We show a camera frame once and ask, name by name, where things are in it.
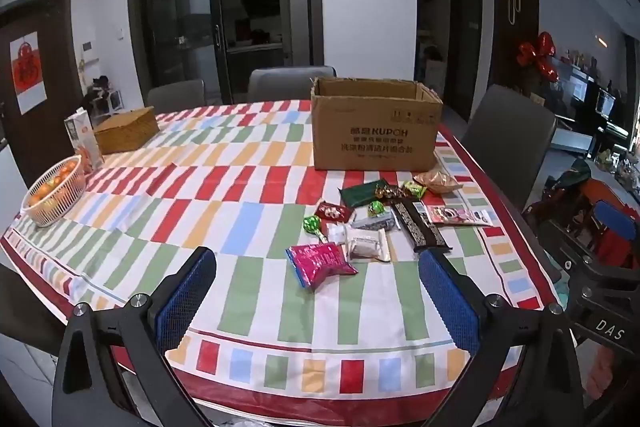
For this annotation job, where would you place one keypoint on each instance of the black shelving unit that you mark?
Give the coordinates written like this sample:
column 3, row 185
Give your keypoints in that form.
column 607, row 107

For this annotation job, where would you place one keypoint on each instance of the pile of clothes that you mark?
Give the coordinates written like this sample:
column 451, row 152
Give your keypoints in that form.
column 575, row 187

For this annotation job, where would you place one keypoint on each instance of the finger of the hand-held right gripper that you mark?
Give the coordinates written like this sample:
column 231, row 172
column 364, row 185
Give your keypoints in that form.
column 565, row 242
column 615, row 219

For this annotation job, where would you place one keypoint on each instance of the dark door with poster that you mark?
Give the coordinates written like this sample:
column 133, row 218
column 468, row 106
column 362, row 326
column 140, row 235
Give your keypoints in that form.
column 50, row 147

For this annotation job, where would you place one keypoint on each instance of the woven wicker box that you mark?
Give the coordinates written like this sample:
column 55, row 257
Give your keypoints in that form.
column 127, row 129

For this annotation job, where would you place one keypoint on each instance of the silver and brown snack bar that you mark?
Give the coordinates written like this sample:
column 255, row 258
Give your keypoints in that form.
column 372, row 223

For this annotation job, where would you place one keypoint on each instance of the dark interior door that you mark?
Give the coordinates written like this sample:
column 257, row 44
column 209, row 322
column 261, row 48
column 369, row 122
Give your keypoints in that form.
column 465, row 42

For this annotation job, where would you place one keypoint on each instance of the white plastic basket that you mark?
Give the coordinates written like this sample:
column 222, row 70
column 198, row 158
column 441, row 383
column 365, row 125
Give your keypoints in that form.
column 55, row 207

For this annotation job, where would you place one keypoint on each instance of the white and orange juice carton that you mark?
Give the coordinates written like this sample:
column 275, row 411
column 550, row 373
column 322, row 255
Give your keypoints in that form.
column 82, row 139

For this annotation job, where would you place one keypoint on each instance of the pink and white snack packet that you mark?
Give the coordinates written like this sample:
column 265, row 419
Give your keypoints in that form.
column 457, row 216

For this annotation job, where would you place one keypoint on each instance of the white storage rack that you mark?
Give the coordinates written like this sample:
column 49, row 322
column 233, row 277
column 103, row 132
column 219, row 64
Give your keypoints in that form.
column 102, row 99

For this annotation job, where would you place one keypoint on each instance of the red and white candy packet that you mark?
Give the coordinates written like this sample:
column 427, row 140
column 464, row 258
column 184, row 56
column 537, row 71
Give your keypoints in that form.
column 331, row 211

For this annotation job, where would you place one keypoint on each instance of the colourful striped tablecloth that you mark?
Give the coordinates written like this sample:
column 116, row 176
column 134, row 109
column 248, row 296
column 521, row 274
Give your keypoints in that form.
column 210, row 187

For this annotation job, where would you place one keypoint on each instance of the cardboard box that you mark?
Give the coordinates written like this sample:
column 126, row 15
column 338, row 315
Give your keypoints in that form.
column 375, row 132

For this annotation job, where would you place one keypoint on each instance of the dark green snack packet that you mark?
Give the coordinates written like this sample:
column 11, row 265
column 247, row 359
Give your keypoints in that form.
column 360, row 194

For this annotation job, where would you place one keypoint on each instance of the grey dining chair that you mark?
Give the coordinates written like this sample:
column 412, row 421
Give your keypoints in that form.
column 22, row 302
column 505, row 142
column 175, row 94
column 292, row 84

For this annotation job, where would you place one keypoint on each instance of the dark brown snack bar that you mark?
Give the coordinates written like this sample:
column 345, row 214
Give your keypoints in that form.
column 412, row 229
column 434, row 227

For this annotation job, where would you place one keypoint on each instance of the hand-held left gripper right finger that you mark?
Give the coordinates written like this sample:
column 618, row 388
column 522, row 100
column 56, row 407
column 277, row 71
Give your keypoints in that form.
column 445, row 292

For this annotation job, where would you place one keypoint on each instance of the red and white door poster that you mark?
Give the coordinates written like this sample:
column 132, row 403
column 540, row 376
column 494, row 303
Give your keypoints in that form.
column 27, row 74

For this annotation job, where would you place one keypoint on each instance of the white packet with brown picture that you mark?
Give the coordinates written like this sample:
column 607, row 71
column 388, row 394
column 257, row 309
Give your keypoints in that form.
column 367, row 244

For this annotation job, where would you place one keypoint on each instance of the brown and gold wrapped chocolates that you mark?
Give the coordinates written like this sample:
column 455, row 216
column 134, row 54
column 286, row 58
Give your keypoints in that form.
column 392, row 193

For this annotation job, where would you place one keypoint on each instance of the red foil balloon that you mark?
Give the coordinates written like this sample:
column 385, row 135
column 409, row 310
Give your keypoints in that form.
column 537, row 54

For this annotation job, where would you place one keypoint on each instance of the sliding glass door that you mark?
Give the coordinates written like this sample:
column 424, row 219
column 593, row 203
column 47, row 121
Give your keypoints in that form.
column 200, row 7

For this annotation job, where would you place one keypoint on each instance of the pile of oranges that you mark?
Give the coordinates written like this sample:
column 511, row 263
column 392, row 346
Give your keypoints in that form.
column 50, row 189

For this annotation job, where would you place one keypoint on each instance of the green and orange wrapped candy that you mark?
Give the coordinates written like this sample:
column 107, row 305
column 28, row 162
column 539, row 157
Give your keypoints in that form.
column 414, row 190

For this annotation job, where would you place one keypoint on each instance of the tan snack bag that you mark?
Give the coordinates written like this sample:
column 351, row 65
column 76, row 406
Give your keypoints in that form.
column 440, row 182

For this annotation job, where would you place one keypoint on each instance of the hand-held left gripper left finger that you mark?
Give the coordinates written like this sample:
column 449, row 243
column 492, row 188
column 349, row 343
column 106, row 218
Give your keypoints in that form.
column 192, row 287

